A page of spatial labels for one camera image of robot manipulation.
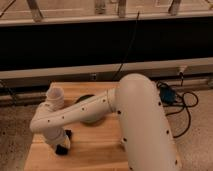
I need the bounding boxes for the dark green bowl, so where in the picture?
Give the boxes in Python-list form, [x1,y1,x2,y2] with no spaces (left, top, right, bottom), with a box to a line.
[75,94,106,125]

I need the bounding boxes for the blue power adapter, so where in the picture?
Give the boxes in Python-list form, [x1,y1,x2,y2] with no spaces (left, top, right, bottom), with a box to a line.
[160,87,175,104]

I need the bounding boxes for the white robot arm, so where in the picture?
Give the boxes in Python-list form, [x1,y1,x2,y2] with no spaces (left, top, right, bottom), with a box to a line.
[30,74,181,171]

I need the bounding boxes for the black hanging cable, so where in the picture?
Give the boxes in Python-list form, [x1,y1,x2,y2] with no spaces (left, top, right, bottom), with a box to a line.
[111,10,141,82]

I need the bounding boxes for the black cable on floor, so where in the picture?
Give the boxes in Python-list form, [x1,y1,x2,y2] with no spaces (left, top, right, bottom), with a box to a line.
[155,80,200,139]

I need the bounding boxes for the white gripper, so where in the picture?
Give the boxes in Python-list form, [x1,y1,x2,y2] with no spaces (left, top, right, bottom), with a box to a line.
[44,128,72,155]

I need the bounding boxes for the wooden table top board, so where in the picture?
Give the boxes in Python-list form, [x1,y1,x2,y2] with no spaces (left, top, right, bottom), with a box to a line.
[24,83,129,171]

